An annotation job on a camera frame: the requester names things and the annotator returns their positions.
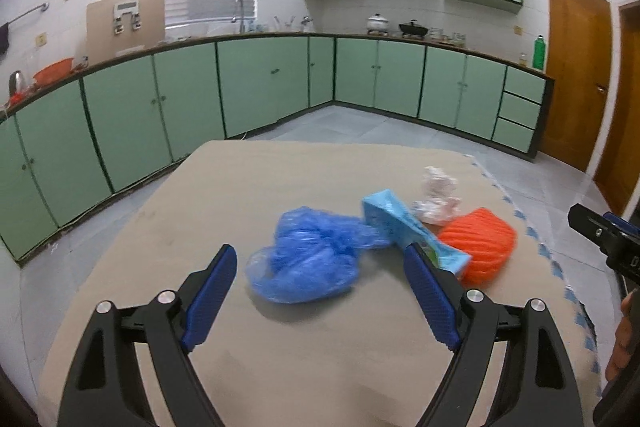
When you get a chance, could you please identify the right hand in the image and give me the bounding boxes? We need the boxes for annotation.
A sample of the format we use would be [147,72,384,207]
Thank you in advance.
[604,289,638,384]

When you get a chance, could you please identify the green thermos bottle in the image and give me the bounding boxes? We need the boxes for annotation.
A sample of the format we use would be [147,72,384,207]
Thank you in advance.
[532,35,546,72]

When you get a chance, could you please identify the light blue milk carton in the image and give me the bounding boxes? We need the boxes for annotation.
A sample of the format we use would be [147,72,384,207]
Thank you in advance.
[361,190,471,277]

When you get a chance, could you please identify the green lower kitchen cabinets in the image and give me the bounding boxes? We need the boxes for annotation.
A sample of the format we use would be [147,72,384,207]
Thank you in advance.
[1,34,554,262]

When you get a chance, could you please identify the chrome kitchen faucet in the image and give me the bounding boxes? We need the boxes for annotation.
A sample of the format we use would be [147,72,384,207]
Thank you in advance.
[231,0,246,35]

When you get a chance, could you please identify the white tissue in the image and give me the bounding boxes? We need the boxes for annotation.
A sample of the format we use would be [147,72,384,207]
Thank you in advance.
[413,166,461,227]

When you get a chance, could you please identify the steel kettle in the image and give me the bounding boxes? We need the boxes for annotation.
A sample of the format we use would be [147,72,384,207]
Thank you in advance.
[9,70,28,96]

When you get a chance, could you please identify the black wok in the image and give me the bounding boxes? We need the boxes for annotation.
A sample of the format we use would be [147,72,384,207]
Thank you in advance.
[399,20,428,40]

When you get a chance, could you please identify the wooden door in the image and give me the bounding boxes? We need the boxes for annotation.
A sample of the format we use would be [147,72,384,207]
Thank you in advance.
[594,1,639,217]
[540,0,613,172]

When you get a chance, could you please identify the blue plastic bag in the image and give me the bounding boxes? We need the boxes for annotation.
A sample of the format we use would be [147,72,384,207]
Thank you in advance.
[245,207,390,305]

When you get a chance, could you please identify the cardboard box on counter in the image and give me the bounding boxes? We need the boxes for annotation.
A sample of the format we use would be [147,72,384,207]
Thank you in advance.
[86,0,165,64]

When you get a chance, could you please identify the wall towel bar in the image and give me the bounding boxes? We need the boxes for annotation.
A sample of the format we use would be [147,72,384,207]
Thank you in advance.
[6,2,50,26]

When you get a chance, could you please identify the orange basin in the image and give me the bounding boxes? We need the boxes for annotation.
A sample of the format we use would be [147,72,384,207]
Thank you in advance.
[34,57,73,88]

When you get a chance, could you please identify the white cooking pot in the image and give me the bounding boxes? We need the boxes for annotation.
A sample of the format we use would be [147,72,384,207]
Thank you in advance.
[367,13,390,36]

